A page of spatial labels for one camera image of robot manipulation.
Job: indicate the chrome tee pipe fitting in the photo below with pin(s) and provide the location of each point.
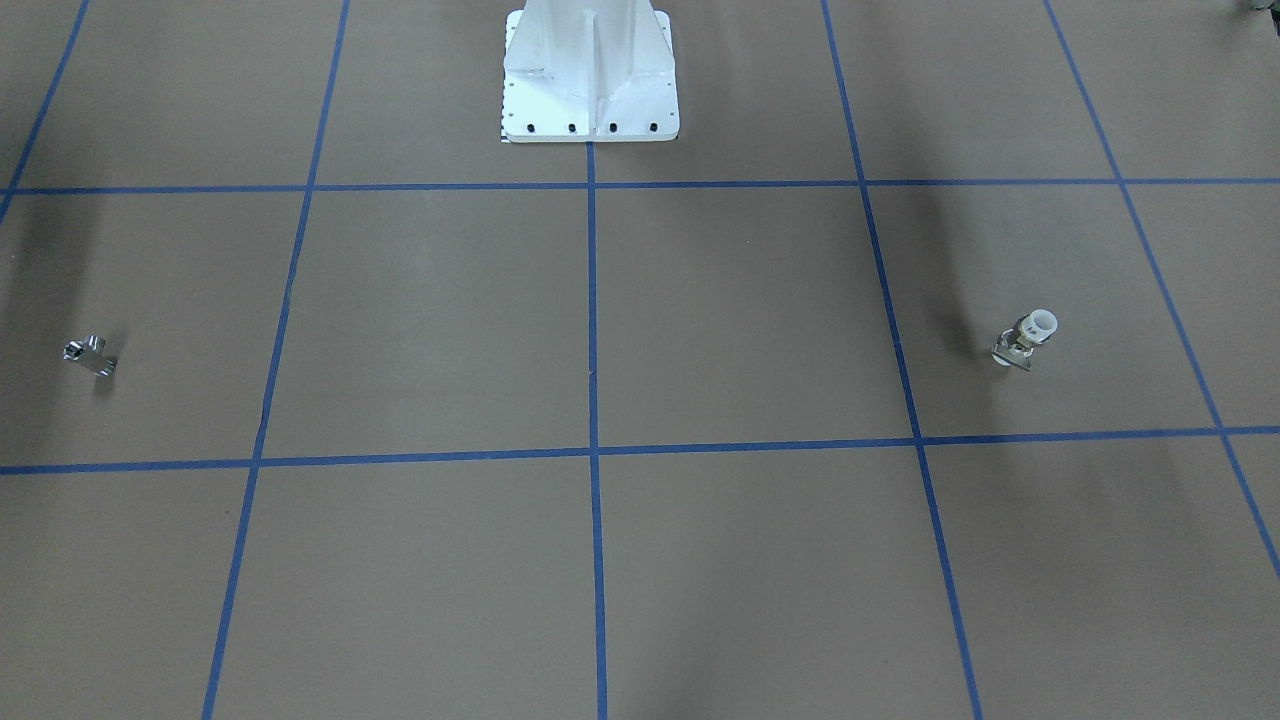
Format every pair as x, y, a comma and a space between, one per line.
90, 353

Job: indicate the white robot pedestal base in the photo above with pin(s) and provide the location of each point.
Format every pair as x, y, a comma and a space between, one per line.
589, 72

